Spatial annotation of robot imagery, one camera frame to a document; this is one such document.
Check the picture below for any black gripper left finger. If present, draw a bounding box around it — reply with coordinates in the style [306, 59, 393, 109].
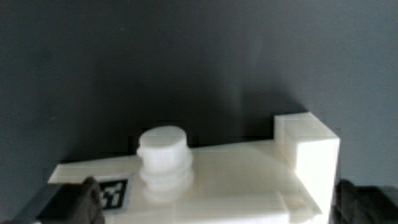
[38, 177, 105, 224]

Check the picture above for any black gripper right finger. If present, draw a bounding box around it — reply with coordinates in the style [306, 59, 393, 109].
[333, 179, 398, 224]

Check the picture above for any white cabinet door panel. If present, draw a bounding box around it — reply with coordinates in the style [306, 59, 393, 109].
[50, 113, 340, 224]

